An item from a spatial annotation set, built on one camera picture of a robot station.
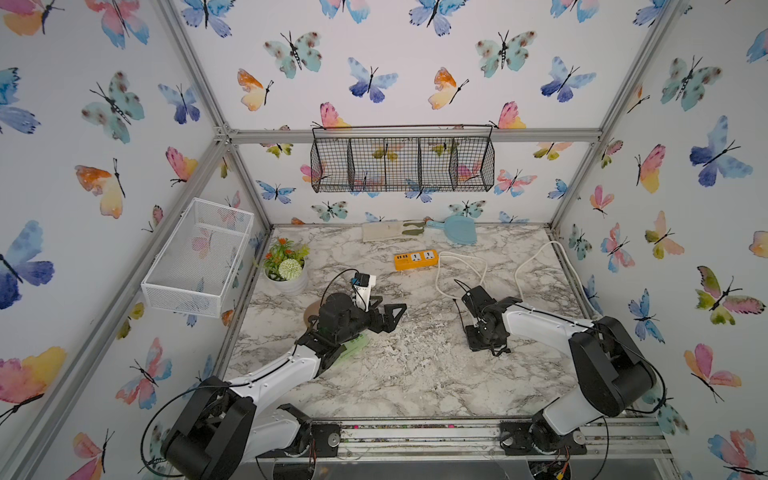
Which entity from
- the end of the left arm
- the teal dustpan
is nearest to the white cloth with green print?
the teal dustpan

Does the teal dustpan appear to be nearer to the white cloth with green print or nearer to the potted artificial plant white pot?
the white cloth with green print

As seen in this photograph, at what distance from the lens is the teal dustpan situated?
119cm

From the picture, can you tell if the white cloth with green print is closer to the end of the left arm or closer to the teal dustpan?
the teal dustpan

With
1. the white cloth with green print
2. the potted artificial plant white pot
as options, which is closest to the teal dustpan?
the white cloth with green print
